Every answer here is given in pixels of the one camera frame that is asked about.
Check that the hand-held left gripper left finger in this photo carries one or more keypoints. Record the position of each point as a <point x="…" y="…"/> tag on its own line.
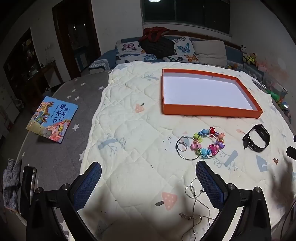
<point x="89" y="183"/>

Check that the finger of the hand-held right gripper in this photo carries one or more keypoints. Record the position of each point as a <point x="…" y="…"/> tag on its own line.
<point x="291" y="152"/>

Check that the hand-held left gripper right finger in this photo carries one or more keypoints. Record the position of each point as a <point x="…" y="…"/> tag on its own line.
<point x="210" y="185"/>

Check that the black smart band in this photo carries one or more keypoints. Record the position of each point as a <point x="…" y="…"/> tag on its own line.
<point x="262" y="132"/>

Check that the large silver hoop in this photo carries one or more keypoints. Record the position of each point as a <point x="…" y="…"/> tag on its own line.
<point x="176" y="148"/>

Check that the orange cardboard box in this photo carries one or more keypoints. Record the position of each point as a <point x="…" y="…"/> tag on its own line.
<point x="198" y="92"/>

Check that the pile of toys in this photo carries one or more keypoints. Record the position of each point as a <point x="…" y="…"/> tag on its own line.
<point x="275" y="95"/>

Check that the black phone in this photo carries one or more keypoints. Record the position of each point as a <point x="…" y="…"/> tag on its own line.
<point x="27" y="185"/>

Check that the colourful picture book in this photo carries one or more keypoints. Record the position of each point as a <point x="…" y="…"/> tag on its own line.
<point x="53" y="118"/>

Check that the cream quilted blanket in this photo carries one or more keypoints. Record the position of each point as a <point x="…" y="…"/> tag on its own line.
<point x="129" y="115"/>

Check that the grey knit glove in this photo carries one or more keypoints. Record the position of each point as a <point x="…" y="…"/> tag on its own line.
<point x="10" y="185"/>

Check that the grey star bedsheet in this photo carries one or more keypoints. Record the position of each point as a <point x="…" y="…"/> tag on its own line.
<point x="69" y="92"/>

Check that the yellow plush bear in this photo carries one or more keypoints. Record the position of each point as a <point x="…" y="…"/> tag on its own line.
<point x="251" y="58"/>

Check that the panda plush toy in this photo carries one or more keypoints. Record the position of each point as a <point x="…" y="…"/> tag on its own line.
<point x="243" y="49"/>

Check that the blue knit cushion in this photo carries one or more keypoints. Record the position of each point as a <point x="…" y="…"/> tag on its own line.
<point x="99" y="65"/>

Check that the wooden desk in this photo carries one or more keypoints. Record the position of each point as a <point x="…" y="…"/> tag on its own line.
<point x="49" y="69"/>

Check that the grey pillow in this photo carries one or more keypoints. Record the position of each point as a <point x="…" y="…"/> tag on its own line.
<point x="210" y="53"/>

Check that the blue sofa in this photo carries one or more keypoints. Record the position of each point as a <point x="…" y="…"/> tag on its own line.
<point x="108" y="55"/>

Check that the butterfly print pillow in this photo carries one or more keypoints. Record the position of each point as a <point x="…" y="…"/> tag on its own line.
<point x="129" y="49"/>
<point x="185" y="49"/>

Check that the dark wooden shelf cabinet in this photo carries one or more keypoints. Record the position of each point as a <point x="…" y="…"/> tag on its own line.
<point x="25" y="60"/>

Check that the dark wooden door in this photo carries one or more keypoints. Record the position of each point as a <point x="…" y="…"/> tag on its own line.
<point x="74" y="37"/>

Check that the red cloth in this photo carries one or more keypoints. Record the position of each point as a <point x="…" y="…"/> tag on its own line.
<point x="152" y="32"/>

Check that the dark window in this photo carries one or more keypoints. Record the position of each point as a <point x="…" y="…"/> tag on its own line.
<point x="185" y="14"/>

